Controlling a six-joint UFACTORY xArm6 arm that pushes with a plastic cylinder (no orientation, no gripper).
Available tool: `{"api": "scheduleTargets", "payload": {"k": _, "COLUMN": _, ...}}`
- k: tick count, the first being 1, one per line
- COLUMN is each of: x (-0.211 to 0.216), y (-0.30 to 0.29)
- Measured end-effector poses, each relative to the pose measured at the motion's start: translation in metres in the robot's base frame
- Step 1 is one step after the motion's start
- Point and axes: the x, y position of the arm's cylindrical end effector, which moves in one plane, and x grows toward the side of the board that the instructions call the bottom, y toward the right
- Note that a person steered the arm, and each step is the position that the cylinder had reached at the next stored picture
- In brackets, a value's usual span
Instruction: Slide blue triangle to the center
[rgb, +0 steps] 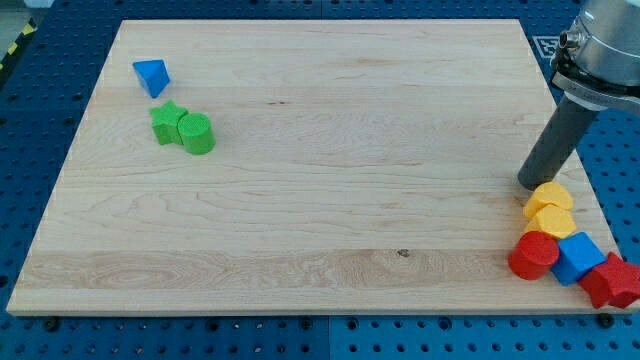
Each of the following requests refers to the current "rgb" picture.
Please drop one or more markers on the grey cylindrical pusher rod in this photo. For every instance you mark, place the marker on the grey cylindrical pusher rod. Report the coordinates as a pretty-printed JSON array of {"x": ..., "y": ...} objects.
[{"x": 558, "y": 140}]

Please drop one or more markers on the blue triangle block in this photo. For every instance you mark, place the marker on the blue triangle block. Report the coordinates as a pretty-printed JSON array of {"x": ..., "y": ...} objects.
[{"x": 152, "y": 76}]

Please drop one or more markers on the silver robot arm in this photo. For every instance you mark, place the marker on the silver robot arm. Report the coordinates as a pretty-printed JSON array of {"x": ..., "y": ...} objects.
[{"x": 596, "y": 65}]

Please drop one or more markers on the yellow pentagon block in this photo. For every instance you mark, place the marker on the yellow pentagon block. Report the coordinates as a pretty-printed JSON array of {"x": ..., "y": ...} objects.
[{"x": 550, "y": 219}]

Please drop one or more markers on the red cylinder block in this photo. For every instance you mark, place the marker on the red cylinder block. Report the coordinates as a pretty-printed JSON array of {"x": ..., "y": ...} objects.
[{"x": 533, "y": 256}]

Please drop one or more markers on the blue cube block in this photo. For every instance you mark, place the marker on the blue cube block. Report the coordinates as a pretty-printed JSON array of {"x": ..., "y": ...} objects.
[{"x": 578, "y": 254}]

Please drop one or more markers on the red star block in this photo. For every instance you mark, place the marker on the red star block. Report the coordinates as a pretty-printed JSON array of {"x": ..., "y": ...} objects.
[{"x": 614, "y": 282}]

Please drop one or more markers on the wooden board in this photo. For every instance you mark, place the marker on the wooden board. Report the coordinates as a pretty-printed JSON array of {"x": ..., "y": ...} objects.
[{"x": 360, "y": 167}]

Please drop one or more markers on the green cylinder block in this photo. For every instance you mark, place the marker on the green cylinder block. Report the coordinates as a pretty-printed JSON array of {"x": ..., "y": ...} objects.
[{"x": 196, "y": 133}]

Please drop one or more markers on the green star block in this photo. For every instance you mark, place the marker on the green star block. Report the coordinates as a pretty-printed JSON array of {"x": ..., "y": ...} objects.
[{"x": 165, "y": 120}]

